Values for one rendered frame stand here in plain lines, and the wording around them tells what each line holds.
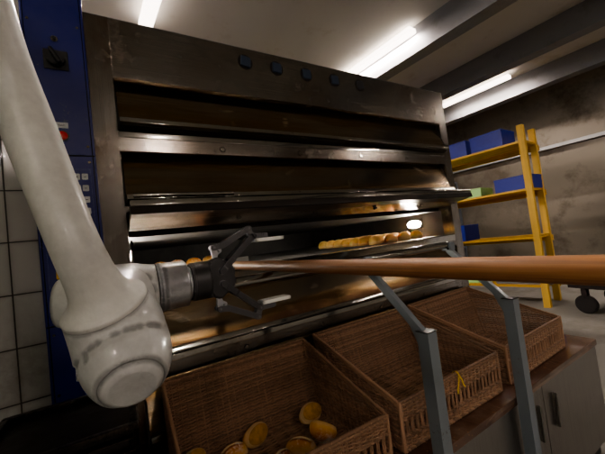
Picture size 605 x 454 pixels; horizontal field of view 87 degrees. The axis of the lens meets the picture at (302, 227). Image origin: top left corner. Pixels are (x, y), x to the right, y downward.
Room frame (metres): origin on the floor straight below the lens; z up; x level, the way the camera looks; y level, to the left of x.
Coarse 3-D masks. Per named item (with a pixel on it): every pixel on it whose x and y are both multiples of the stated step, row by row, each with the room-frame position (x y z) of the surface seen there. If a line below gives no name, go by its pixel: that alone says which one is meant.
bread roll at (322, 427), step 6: (318, 420) 1.09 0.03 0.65; (312, 426) 1.08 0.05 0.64; (318, 426) 1.07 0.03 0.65; (324, 426) 1.06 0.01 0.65; (330, 426) 1.06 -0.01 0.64; (312, 432) 1.07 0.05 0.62; (318, 432) 1.06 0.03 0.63; (324, 432) 1.05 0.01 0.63; (330, 432) 1.05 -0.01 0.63; (336, 432) 1.05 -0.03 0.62; (318, 438) 1.06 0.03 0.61; (324, 438) 1.05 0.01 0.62; (330, 438) 1.04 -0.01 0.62
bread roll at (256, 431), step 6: (252, 426) 1.10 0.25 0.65; (258, 426) 1.10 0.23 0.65; (264, 426) 1.12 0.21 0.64; (246, 432) 1.08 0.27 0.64; (252, 432) 1.08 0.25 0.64; (258, 432) 1.09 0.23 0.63; (264, 432) 1.11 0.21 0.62; (246, 438) 1.06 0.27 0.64; (252, 438) 1.07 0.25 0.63; (258, 438) 1.08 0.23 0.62; (264, 438) 1.10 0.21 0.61; (246, 444) 1.06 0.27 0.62; (252, 444) 1.06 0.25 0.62; (258, 444) 1.08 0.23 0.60
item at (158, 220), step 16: (144, 208) 0.96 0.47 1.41; (160, 208) 0.98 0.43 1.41; (176, 208) 1.00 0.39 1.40; (192, 208) 1.03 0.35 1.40; (208, 208) 1.05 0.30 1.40; (224, 208) 1.08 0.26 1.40; (240, 208) 1.12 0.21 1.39; (256, 208) 1.16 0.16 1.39; (272, 208) 1.20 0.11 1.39; (288, 208) 1.25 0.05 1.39; (304, 208) 1.31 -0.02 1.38; (320, 208) 1.36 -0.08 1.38; (336, 208) 1.43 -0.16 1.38; (352, 208) 1.50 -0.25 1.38; (368, 208) 1.58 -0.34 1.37; (384, 208) 1.67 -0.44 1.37; (400, 208) 1.76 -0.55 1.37; (416, 208) 1.87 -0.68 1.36; (128, 224) 1.08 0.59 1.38; (144, 224) 1.06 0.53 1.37; (160, 224) 1.10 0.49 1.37; (176, 224) 1.14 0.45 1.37; (192, 224) 1.18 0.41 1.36; (208, 224) 1.23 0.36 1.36
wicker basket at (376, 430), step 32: (256, 352) 1.23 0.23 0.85; (192, 384) 1.10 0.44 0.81; (224, 384) 1.15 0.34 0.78; (288, 384) 1.25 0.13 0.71; (320, 384) 1.24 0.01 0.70; (352, 384) 1.06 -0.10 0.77; (192, 416) 1.08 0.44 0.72; (224, 416) 1.12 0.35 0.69; (256, 416) 1.16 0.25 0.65; (288, 416) 1.21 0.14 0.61; (320, 416) 1.22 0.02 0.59; (352, 416) 1.08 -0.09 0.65; (384, 416) 0.92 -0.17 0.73; (192, 448) 1.05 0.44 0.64; (256, 448) 1.08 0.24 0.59; (320, 448) 0.82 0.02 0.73; (352, 448) 0.86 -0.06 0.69; (384, 448) 0.92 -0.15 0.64
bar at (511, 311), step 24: (384, 288) 1.04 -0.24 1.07; (408, 312) 0.98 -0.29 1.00; (504, 312) 1.19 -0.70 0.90; (432, 336) 0.91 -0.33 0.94; (432, 360) 0.91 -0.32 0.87; (432, 384) 0.91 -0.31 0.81; (528, 384) 1.17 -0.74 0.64; (432, 408) 0.92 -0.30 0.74; (528, 408) 1.16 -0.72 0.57; (432, 432) 0.93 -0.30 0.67; (528, 432) 1.17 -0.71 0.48
